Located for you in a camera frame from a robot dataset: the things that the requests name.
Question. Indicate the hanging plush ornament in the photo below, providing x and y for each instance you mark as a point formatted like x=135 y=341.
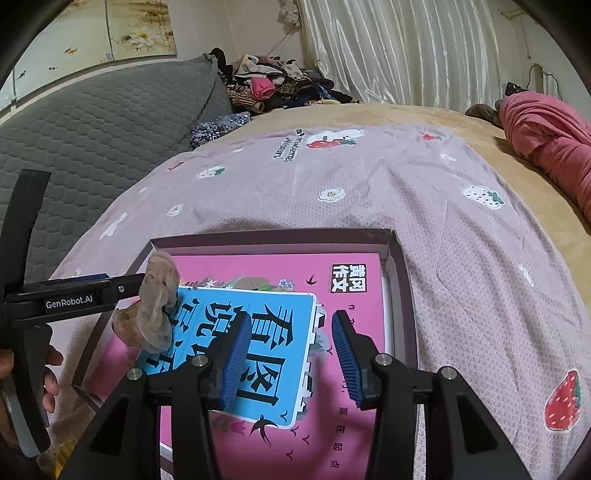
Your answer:
x=288 y=11

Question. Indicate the floral wall panel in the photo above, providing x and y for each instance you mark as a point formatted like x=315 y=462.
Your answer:
x=92 y=27

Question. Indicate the black bag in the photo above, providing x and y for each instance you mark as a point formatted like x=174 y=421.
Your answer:
x=515 y=87

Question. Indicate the white metal frame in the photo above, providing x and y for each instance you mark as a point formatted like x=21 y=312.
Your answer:
x=538 y=67

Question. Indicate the blue floral cloth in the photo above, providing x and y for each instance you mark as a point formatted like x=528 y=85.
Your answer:
x=217 y=129

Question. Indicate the grey quilted pillow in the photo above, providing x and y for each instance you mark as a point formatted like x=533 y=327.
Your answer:
x=92 y=138

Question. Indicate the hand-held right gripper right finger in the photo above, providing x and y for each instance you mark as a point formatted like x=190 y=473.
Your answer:
x=344 y=355

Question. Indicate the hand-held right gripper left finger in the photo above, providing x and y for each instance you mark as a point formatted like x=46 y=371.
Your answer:
x=233 y=364

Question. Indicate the white satin curtain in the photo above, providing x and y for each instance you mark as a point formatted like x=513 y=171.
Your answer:
x=392 y=46

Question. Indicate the person's left hand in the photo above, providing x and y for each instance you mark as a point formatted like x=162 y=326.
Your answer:
x=51 y=383

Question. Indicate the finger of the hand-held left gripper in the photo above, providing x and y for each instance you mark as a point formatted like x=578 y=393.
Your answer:
x=124 y=288

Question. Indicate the pink quilt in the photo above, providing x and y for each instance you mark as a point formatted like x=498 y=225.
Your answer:
x=545 y=129

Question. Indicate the beige snack packet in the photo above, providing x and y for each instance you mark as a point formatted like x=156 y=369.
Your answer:
x=154 y=318

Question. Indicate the pink illustrated book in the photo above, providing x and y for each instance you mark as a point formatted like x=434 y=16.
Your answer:
x=286 y=265

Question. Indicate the dark brown cloth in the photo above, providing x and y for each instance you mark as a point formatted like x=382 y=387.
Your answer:
x=482 y=113

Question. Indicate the pile of clothes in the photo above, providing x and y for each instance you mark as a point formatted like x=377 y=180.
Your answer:
x=277 y=87

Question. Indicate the pink strawberry printed blanket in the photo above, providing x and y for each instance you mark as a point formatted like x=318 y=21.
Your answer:
x=369 y=184

